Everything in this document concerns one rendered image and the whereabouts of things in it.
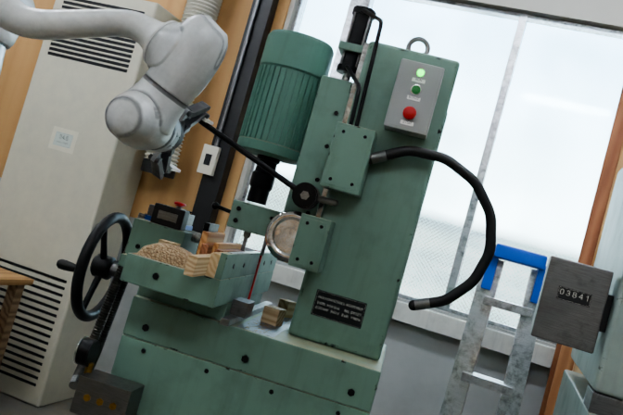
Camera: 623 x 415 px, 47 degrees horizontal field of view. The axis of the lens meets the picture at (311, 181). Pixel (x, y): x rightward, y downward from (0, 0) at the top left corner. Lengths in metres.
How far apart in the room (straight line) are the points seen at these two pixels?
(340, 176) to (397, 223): 0.18
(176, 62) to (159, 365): 0.68
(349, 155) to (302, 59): 0.30
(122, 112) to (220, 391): 0.66
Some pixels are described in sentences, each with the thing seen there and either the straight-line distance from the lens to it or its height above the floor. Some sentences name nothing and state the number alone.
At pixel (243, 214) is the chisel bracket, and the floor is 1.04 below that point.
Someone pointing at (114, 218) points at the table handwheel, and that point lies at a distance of 1.89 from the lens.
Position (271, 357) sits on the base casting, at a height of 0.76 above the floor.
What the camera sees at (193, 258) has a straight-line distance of 1.44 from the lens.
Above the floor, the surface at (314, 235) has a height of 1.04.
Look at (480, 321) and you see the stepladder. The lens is 2.38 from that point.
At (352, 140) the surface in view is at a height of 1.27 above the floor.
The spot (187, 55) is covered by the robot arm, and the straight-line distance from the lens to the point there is 1.39.
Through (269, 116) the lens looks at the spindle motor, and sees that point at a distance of 1.77.
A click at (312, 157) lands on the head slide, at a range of 1.75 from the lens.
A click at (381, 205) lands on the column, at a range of 1.69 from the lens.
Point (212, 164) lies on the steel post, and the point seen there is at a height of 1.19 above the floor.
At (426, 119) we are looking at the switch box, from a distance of 1.65.
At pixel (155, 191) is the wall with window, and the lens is 3.42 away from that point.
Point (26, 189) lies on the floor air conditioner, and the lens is 3.44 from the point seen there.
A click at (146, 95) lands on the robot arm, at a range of 1.38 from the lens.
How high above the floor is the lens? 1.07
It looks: 3 degrees up
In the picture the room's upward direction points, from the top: 16 degrees clockwise
